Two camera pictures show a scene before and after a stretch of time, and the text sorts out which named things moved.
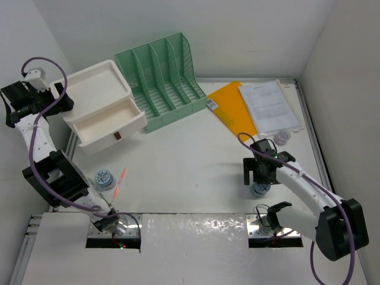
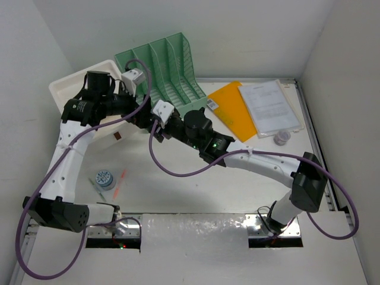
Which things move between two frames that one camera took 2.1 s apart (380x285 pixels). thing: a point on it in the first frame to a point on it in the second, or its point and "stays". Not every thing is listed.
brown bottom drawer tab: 117,135 stays
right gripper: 250,164 to 161,133
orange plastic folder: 228,103 stays
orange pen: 119,183 stays
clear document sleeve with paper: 271,110 stays
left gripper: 65,105 to 143,117
